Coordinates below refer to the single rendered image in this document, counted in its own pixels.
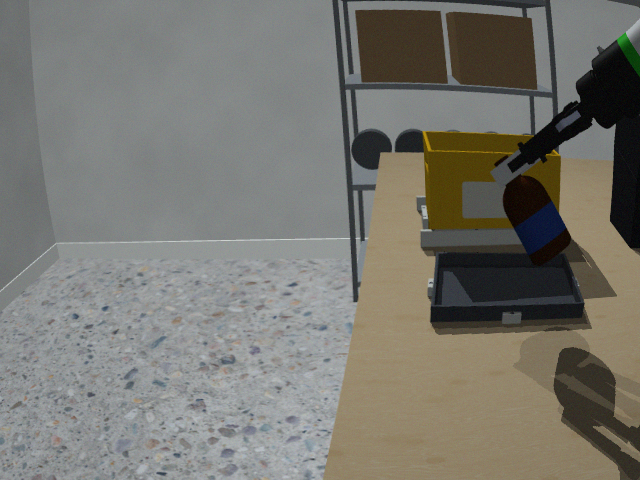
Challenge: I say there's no yellow open-top crate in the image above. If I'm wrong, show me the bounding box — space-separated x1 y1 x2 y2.
422 131 561 229

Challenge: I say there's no brown glass bottle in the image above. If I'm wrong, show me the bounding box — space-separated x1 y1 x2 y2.
503 174 571 266

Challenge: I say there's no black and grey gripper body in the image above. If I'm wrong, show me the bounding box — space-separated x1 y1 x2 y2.
564 70 624 132

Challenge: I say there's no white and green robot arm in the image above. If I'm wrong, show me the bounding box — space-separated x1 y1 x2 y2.
592 19 640 119

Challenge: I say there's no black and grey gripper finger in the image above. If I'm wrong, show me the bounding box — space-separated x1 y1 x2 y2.
521 100 593 175
490 102 588 189

